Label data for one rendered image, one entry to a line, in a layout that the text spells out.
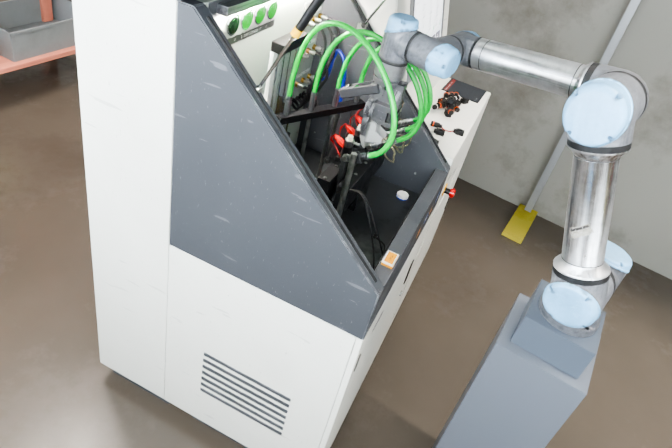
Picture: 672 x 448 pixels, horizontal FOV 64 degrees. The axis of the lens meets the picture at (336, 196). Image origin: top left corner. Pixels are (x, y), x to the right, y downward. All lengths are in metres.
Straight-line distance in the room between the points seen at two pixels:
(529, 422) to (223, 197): 1.01
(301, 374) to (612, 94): 1.04
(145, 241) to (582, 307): 1.11
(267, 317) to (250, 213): 0.32
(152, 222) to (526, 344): 1.03
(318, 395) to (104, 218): 0.78
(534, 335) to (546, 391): 0.15
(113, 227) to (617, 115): 1.28
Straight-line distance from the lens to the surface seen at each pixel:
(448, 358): 2.53
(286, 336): 1.50
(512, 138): 3.53
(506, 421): 1.69
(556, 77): 1.30
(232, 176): 1.28
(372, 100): 1.40
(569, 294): 1.27
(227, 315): 1.57
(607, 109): 1.11
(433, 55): 1.28
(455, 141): 1.94
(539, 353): 1.54
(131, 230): 1.61
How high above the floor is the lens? 1.82
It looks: 35 degrees down
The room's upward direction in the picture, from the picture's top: 14 degrees clockwise
